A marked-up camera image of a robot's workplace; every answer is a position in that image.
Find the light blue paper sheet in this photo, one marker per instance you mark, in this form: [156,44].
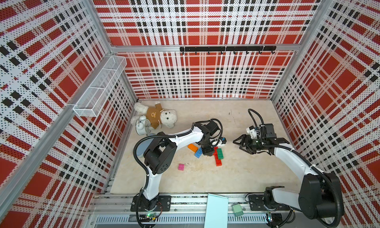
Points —
[216,215]

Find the green lego brick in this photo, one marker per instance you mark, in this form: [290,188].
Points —
[220,154]

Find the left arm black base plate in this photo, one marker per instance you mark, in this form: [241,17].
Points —
[159,203]

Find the white teddy bear brown shirt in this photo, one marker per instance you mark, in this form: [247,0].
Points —
[157,115]

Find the white alarm clock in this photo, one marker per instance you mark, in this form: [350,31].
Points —
[142,125]

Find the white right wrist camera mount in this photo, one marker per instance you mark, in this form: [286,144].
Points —
[253,132]

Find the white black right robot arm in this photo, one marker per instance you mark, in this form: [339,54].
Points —
[320,196]

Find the small green box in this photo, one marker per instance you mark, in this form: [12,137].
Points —
[237,210]

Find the black wall hook rail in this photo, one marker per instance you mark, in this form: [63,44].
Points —
[229,48]

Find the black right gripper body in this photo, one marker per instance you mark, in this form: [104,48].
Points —
[256,144]

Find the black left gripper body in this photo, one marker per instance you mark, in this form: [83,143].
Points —
[206,147]

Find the blue lego brick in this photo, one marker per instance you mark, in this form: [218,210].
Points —
[199,153]

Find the pink small lego brick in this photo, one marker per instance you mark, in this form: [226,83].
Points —
[181,167]

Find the white wire wall basket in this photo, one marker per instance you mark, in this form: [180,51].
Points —
[92,101]

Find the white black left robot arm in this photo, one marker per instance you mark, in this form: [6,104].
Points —
[155,155]

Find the orange lego brick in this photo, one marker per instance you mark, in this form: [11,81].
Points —
[193,148]

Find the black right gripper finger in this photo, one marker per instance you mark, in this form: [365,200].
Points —
[248,148]
[242,140]

